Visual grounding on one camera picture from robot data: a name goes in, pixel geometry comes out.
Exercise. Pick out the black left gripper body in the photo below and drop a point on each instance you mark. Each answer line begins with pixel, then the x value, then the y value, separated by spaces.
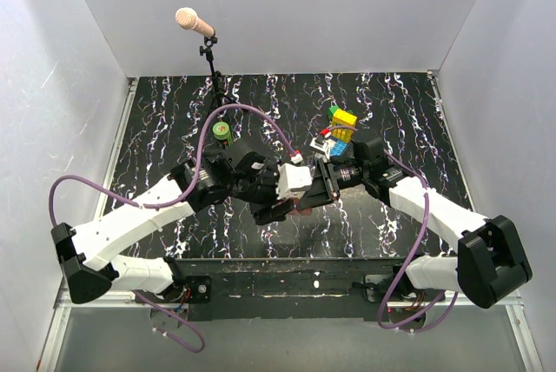
pixel 242 189

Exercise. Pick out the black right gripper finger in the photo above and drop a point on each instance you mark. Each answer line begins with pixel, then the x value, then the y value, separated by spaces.
pixel 320 181
pixel 317 200

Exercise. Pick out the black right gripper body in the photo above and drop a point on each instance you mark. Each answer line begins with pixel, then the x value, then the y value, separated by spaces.
pixel 350 174

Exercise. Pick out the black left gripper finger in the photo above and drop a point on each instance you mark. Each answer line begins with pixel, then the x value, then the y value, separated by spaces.
pixel 263 183
pixel 269 213

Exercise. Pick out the brown weekly pill organizer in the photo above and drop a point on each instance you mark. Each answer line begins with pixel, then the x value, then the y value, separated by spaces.
pixel 292 207

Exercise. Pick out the green lidded pill bottle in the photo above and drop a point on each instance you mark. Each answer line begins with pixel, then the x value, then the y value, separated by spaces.
pixel 222 134

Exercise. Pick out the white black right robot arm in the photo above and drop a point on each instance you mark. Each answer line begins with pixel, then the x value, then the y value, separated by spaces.
pixel 490 261

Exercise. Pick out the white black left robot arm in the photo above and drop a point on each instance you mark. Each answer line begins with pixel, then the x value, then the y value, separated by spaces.
pixel 91 256

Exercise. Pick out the blue grey toy bricks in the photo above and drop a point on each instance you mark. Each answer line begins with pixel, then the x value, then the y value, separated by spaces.
pixel 336 147

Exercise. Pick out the yellow toy brick block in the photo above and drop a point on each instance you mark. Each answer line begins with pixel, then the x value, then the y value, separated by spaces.
pixel 343 123

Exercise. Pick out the green toy brick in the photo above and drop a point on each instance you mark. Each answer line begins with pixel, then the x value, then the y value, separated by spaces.
pixel 331 111

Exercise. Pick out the black microphone tripod stand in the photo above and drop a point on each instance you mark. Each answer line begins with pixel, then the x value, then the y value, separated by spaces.
pixel 218 96

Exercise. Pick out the pink foam microphone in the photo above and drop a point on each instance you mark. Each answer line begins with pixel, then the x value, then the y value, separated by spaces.
pixel 188 19

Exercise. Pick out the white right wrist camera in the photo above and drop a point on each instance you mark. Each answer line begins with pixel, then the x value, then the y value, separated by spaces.
pixel 322 145

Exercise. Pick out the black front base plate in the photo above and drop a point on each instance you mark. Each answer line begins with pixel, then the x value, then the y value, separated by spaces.
pixel 283 288

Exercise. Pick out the aluminium frame rail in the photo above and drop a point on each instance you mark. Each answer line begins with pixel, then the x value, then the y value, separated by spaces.
pixel 61 314

